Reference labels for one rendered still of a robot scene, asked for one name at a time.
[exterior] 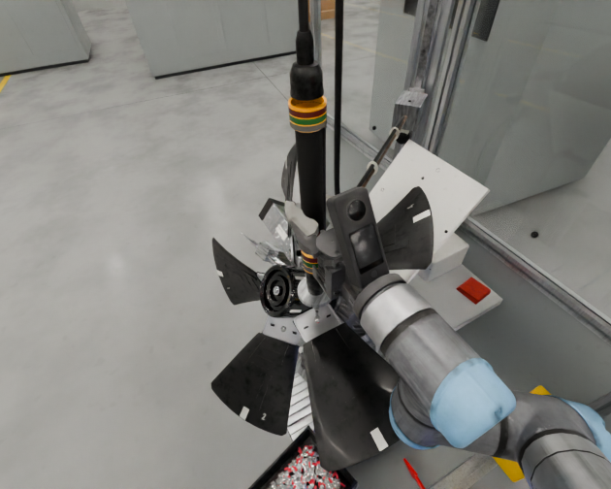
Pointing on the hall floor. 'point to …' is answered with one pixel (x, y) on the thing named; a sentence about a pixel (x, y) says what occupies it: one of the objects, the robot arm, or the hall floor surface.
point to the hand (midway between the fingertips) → (304, 198)
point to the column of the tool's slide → (428, 58)
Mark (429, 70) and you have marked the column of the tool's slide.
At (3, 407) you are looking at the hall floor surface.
